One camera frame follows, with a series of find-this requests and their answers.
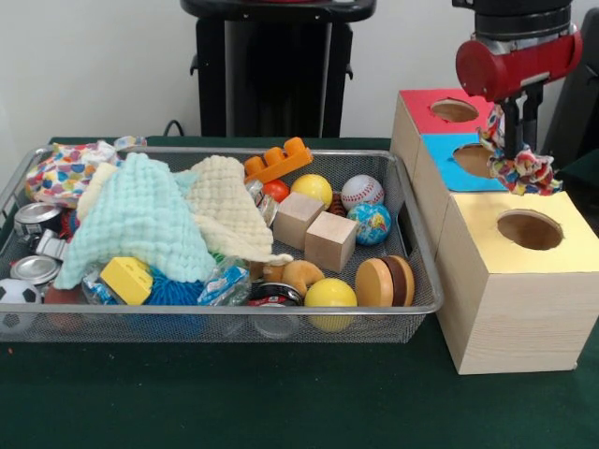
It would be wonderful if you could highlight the yellow ball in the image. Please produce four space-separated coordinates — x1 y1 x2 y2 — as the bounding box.
290 173 333 210
303 278 359 333

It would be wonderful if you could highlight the colourful ruffled fabric toy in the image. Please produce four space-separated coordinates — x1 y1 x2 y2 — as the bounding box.
476 105 562 197

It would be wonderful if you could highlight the wooden box with three holes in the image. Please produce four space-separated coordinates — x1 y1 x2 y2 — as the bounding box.
388 87 599 375

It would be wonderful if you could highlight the cream waffle cloth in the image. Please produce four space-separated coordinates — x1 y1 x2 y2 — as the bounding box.
77 154 294 264

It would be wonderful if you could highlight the mint green waffle cloth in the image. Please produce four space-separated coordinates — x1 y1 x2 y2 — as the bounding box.
53 152 217 290

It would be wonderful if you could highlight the white baseball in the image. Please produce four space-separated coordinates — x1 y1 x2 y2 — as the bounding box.
340 174 385 211

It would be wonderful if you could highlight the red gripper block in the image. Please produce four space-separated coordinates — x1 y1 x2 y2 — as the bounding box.
456 25 584 160

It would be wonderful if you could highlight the globe print ball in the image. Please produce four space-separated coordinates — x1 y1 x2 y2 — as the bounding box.
346 201 392 247

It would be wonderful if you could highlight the dark green tablecloth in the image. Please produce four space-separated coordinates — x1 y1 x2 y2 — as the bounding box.
554 152 599 188
0 136 599 449

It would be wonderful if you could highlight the silver wire mesh bin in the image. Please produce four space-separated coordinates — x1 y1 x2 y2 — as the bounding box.
0 144 445 345

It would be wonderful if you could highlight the wooden toy burger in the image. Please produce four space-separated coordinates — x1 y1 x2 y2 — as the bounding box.
354 255 416 309

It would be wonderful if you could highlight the black office chair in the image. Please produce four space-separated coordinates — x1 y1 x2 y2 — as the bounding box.
540 7 599 174

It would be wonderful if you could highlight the wooden cube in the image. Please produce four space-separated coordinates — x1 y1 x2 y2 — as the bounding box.
304 210 359 275
272 191 327 252

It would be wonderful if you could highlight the orange toy block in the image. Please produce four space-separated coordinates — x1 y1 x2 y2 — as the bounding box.
243 136 314 184

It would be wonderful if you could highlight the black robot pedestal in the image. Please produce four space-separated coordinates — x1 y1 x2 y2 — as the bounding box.
180 0 378 139

